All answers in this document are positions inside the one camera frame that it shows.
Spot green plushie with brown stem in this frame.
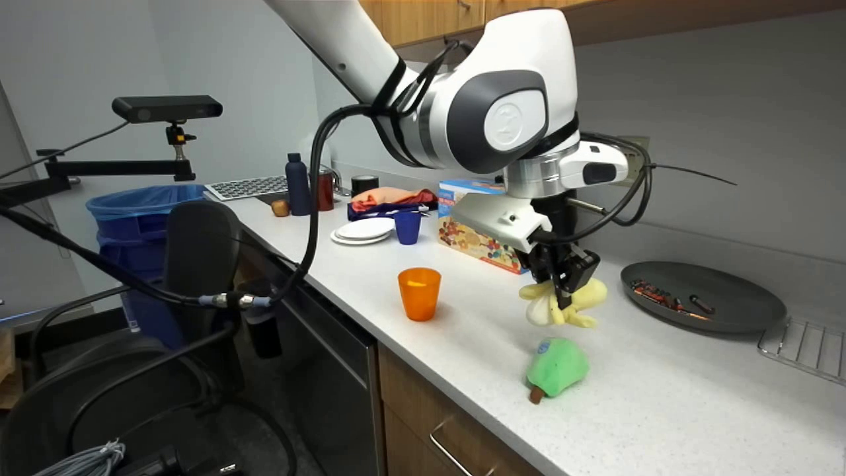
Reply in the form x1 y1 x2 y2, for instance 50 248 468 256
527 336 593 407

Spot grey keyboard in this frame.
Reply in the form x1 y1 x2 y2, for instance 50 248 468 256
203 173 290 207

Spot red food bits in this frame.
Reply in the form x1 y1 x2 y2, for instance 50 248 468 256
631 280 719 322

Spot grey cloth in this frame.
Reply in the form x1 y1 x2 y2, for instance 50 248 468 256
35 440 130 476

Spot colourful toy box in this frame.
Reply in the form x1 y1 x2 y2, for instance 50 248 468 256
436 177 532 275

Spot red mug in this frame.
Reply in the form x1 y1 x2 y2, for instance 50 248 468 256
310 169 341 214

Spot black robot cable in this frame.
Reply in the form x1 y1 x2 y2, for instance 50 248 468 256
0 102 407 312

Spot blue trash bin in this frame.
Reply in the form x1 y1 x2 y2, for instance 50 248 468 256
86 182 208 351

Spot yellow banana plushie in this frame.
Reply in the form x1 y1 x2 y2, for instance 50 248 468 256
518 275 610 332

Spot black dishwasher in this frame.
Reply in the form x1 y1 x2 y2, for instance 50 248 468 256
268 267 386 476

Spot blue cup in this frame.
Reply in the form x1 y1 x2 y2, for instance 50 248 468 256
391 207 423 247

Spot red food package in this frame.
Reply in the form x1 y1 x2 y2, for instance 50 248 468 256
347 186 442 222

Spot dark blue bottle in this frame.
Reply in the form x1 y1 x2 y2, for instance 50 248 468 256
282 150 316 219

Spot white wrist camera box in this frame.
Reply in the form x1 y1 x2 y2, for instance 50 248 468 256
450 194 549 256

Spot black office chair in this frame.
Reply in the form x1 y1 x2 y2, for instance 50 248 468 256
0 199 300 476

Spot black cup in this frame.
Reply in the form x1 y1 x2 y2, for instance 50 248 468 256
350 173 382 199

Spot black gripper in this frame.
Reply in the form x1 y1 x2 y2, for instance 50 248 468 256
523 194 604 306

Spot dark grey round plate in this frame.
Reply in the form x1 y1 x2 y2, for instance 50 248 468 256
620 260 790 340

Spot metal drawer handle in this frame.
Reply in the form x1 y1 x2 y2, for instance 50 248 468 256
429 435 475 476

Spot black camera on stand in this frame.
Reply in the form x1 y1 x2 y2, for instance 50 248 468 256
111 92 224 125

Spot white plate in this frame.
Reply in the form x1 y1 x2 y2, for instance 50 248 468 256
329 214 396 248

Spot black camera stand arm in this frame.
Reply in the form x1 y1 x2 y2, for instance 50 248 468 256
0 121 199 214

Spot wire dish rack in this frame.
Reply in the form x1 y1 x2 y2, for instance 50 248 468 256
756 312 846 390

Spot wooden upper cabinet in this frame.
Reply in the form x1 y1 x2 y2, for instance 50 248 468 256
359 0 846 50

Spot wooden cabinet drawer front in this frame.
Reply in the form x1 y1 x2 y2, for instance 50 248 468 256
375 343 544 476

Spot orange plastic cup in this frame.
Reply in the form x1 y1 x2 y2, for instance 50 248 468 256
396 267 444 322

